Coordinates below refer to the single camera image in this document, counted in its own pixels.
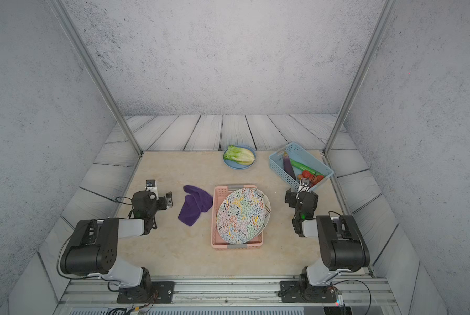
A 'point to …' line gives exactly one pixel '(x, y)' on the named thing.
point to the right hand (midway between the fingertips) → (302, 189)
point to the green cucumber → (303, 167)
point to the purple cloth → (197, 201)
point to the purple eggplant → (287, 165)
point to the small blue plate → (233, 164)
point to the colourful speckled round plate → (241, 215)
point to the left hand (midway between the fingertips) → (163, 192)
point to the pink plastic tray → (217, 241)
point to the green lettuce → (241, 155)
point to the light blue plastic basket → (301, 156)
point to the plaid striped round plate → (268, 210)
